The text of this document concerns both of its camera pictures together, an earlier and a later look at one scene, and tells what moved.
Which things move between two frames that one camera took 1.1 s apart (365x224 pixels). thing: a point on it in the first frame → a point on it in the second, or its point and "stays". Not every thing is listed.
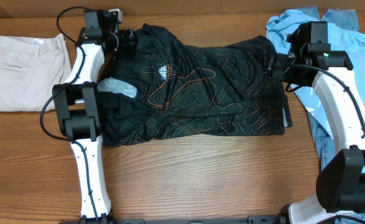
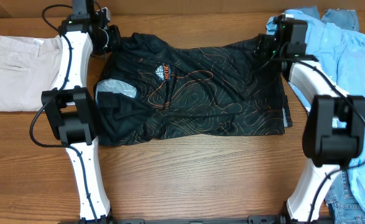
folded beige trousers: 23,71 stays
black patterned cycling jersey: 189,90 stays
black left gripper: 127,41 → 116,42
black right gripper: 273,68 → 262,48
